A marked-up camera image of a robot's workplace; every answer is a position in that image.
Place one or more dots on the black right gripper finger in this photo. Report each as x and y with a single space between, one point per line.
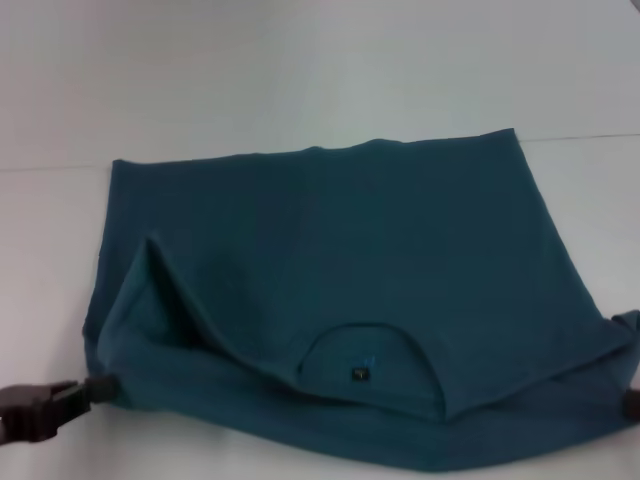
632 402

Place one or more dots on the teal t-shirt with FREE print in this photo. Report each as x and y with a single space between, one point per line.
350 275

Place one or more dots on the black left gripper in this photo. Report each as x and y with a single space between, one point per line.
25 412

